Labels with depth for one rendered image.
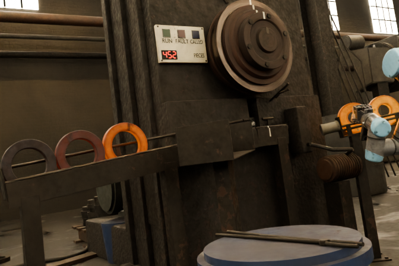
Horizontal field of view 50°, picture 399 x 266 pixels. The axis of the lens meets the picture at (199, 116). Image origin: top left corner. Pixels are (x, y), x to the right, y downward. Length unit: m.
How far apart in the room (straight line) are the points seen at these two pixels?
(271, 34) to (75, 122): 6.25
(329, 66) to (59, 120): 4.65
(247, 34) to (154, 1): 0.47
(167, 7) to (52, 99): 6.03
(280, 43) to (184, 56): 0.47
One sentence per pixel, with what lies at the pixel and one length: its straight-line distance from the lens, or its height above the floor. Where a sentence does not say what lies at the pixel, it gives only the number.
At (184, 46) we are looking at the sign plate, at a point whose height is 1.14.
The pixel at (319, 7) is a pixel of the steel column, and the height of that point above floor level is 2.54.
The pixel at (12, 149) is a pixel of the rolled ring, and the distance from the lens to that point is 1.62.
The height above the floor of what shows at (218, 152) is 0.61.
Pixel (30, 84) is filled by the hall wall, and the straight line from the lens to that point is 7.97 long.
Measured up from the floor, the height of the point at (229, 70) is 0.99.
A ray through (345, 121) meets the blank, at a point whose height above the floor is 0.69.
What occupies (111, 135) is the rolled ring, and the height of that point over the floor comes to 0.73.
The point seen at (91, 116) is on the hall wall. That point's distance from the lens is 8.11.
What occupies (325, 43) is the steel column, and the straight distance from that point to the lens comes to 6.47.
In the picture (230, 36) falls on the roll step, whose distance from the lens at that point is 2.03.
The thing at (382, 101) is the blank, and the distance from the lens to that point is 2.35.
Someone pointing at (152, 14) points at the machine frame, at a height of 1.30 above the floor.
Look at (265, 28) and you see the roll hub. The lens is 2.08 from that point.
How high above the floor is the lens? 0.60
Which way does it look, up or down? 6 degrees up
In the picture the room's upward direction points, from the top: 7 degrees counter-clockwise
